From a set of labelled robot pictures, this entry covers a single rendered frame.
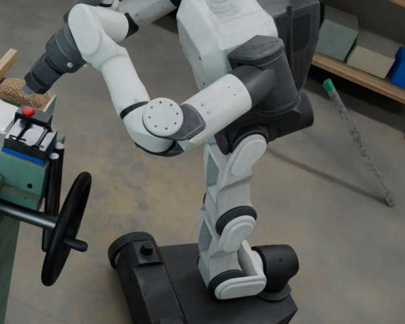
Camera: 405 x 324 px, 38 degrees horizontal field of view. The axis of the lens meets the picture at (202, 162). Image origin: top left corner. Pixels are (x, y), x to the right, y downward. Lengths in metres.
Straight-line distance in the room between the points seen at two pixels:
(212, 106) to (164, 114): 0.11
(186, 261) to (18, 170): 1.10
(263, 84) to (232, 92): 0.07
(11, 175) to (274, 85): 0.64
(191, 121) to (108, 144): 1.90
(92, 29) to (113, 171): 1.73
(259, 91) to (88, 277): 1.40
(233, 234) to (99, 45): 0.90
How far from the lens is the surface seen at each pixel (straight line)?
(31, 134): 1.42
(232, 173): 1.69
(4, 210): 1.49
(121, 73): 1.20
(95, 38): 1.20
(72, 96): 3.30
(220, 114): 1.19
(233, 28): 1.36
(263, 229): 2.90
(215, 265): 2.10
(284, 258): 2.30
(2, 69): 1.74
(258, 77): 1.24
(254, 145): 1.65
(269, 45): 1.27
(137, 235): 2.35
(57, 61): 1.30
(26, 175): 1.43
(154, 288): 2.22
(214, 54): 1.35
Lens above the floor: 1.91
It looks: 38 degrees down
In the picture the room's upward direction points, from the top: 22 degrees clockwise
